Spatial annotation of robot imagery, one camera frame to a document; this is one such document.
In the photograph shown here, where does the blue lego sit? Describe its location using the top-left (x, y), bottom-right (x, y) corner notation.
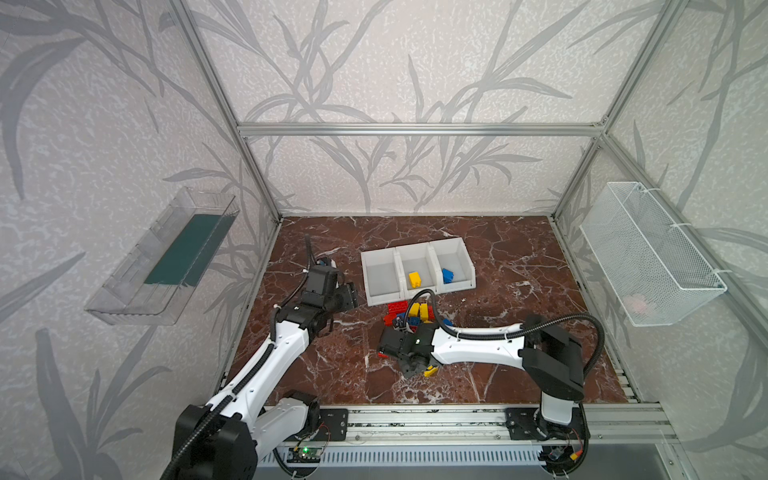
top-left (441, 268), bottom-right (454, 284)

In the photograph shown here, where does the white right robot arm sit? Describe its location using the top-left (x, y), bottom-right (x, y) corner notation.
top-left (378, 289), bottom-right (606, 440)

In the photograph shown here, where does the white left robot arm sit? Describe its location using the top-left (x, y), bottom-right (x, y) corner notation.
top-left (161, 252), bottom-right (358, 479)

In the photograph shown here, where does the white left plastic bin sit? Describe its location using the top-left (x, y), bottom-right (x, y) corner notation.
top-left (361, 248), bottom-right (402, 306)

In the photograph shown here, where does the white plastic bin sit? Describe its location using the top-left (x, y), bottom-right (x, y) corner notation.
top-left (361, 248), bottom-right (402, 306)
top-left (396, 243), bottom-right (437, 299)
top-left (430, 237), bottom-right (477, 294)

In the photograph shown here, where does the white middle plastic bin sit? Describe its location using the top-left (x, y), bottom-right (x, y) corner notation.
top-left (396, 243), bottom-right (437, 299)

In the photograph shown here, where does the white right plastic bin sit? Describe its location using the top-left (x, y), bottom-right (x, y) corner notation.
top-left (430, 237), bottom-right (477, 294)

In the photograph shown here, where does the green circuit board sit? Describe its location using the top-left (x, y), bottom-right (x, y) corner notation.
top-left (286, 446), bottom-right (324, 464)

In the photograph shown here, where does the clear wall shelf tray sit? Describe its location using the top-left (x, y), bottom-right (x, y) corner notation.
top-left (85, 187), bottom-right (240, 326)

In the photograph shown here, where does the white wire mesh basket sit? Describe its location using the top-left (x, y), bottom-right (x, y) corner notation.
top-left (580, 181), bottom-right (728, 327)

